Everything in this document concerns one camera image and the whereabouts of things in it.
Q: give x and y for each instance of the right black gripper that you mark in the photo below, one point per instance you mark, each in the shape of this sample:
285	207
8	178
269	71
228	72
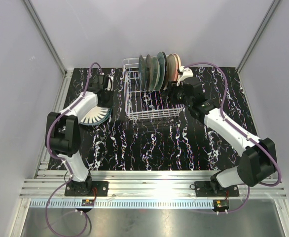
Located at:
173	89

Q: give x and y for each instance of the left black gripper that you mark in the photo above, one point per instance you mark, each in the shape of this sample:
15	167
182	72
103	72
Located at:
109	104

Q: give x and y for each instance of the white blue sunburst plate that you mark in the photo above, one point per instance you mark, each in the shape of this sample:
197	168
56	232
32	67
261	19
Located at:
96	111

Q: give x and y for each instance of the orange cream leaf plate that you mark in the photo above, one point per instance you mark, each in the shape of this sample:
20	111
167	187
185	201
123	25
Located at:
178	64

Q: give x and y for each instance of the green plate with flower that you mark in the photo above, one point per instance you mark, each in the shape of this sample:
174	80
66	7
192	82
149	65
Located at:
156	73

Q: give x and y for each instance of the dark striped rim plate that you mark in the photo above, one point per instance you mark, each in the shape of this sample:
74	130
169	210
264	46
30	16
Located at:
162	59

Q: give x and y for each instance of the grey reindeer snowflake plate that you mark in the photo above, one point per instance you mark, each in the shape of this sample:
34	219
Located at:
149	71

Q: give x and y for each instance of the white watermelon plate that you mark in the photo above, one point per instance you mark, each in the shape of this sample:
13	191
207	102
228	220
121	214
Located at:
98	120

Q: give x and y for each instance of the pink cream branch plate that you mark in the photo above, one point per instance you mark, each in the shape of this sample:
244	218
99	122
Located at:
172	68

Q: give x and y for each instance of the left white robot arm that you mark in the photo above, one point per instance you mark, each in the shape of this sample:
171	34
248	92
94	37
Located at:
63	140

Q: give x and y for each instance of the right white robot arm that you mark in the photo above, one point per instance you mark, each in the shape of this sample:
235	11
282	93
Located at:
258	156

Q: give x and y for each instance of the white wire dish rack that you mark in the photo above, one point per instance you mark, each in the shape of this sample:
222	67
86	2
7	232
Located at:
140	104

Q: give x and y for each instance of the aluminium mounting rail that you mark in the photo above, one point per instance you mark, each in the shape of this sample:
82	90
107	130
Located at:
164	185

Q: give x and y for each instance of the left aluminium frame post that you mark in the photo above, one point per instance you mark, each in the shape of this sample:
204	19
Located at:
44	35

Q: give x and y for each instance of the aluminium frame post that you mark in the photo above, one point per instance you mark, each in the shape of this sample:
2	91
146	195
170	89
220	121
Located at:
259	32
44	35

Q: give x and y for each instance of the right aluminium frame post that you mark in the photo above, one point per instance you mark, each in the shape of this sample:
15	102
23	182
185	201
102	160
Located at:
259	32

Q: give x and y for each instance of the white slotted cable duct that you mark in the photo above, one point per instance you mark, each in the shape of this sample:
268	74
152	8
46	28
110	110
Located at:
131	203

